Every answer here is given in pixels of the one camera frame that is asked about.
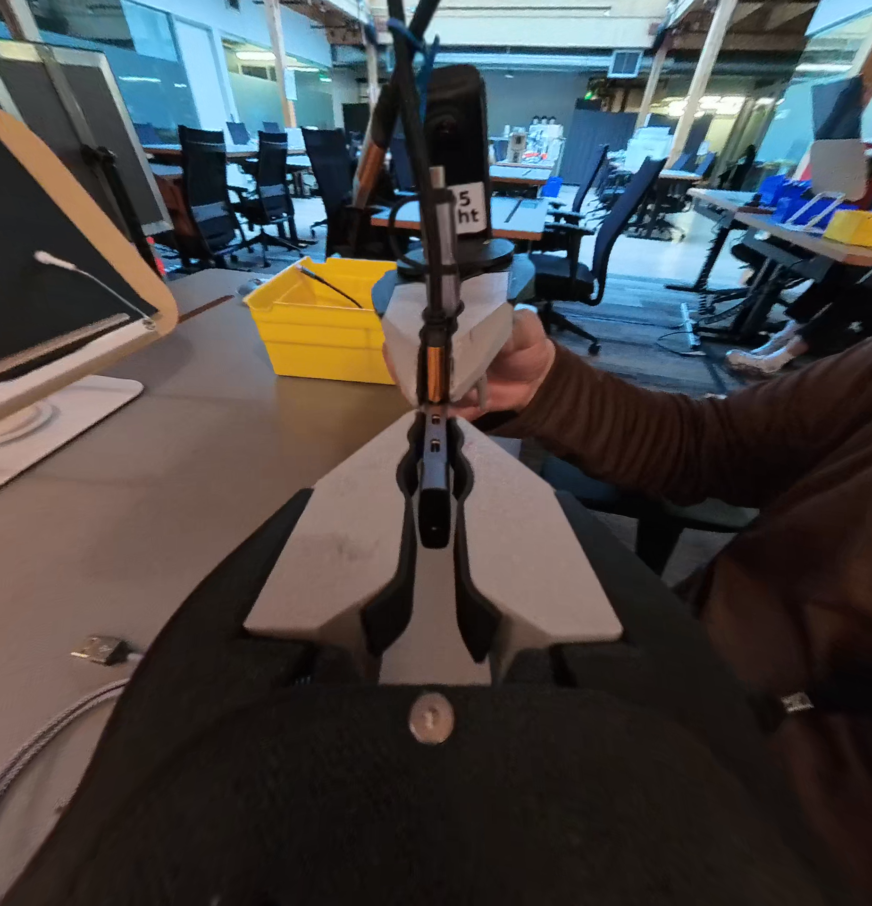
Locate person's brown shirt torso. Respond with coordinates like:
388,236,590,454
673,425,872,906

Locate white standing desk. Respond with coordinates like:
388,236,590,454
666,187,872,344

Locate small yellow bin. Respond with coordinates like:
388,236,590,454
822,209,872,249

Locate grey braided usb cable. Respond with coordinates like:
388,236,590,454
0,635,145,832

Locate thin black cable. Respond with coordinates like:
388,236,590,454
298,265,366,310

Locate framed grey panel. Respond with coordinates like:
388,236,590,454
0,39,172,236

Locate yellow plastic bin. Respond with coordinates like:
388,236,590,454
243,256,402,386

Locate white cable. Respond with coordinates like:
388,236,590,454
33,250,159,332

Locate black cable with orange plugs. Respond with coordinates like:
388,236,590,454
354,0,467,409

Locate wood-framed monitor on stand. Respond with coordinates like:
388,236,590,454
0,99,180,498

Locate person's right hand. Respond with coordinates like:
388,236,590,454
450,306,557,420

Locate black office chair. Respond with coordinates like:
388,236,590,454
177,125,270,275
301,126,380,260
527,156,669,356
255,130,304,250

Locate wooden office desk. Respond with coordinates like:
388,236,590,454
371,195,552,243

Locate person's right forearm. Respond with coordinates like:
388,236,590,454
475,333,872,511

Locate blue plastic bins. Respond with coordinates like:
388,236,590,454
756,173,844,229

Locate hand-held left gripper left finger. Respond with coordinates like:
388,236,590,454
243,412,418,680

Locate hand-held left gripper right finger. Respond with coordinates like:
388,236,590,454
452,418,624,684

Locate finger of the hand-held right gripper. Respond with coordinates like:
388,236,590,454
381,280,433,410
446,272,515,402

